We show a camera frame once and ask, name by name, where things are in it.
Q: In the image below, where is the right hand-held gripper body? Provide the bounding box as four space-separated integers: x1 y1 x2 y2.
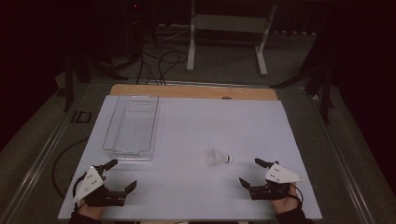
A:
248 162 304 201

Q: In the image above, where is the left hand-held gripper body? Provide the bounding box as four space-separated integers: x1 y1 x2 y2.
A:
72 165 128 208

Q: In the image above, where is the white shuttlecock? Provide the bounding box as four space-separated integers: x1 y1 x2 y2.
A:
206 147 233 168

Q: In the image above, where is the clear plastic container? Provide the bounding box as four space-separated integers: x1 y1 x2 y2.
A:
102 94 160 161

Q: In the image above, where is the person's left hand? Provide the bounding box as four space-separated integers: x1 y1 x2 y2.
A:
77 203 106 220

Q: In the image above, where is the person's right hand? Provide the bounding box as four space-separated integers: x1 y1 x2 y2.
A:
270 183 301 216

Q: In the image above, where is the white table mat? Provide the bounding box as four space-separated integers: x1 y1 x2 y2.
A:
57 94 323 222

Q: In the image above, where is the black tripod stand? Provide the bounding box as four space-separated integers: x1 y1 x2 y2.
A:
63 50 129 113
270 18 337 125

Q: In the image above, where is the wooden table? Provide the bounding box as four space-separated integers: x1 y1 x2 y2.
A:
108 83 279 102

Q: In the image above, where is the dark equipment with red light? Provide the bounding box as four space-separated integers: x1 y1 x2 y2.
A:
122 0 159 62

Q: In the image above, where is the white metal stand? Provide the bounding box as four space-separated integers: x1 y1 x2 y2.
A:
185 0 278 77

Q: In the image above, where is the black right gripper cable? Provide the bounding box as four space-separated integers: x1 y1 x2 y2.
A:
289 184 304 206

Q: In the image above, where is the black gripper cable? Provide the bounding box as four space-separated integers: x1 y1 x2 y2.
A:
50 137 90 207
289 184 304 206

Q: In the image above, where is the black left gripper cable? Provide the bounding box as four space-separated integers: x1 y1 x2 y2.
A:
50 137 90 207

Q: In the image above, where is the aluminium floor rail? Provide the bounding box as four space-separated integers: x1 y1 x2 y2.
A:
0 106 74 224
306 91 376 224

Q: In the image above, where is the black floor cable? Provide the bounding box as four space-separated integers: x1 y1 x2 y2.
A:
157 49 189 86
135 50 157 86

